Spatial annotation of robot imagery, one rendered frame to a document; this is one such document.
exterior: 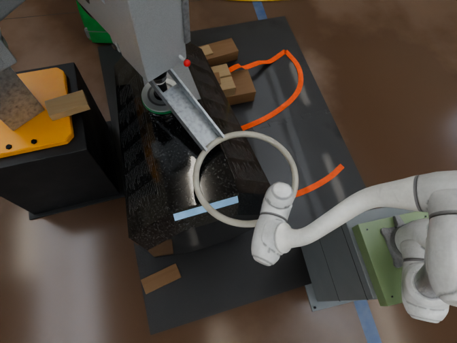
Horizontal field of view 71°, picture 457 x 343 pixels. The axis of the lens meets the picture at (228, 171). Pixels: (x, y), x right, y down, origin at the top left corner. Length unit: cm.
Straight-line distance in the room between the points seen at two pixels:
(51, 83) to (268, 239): 152
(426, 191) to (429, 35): 319
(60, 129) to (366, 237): 162
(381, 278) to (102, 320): 168
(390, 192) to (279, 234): 36
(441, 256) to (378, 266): 78
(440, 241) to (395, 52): 294
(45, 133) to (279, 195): 129
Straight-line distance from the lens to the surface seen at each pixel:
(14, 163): 197
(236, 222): 140
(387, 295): 165
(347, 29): 368
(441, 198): 94
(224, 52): 299
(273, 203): 114
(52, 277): 253
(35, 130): 197
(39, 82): 214
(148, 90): 182
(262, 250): 111
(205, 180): 158
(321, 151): 274
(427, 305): 143
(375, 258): 165
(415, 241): 150
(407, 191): 98
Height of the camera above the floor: 232
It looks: 67 degrees down
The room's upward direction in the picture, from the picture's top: 10 degrees clockwise
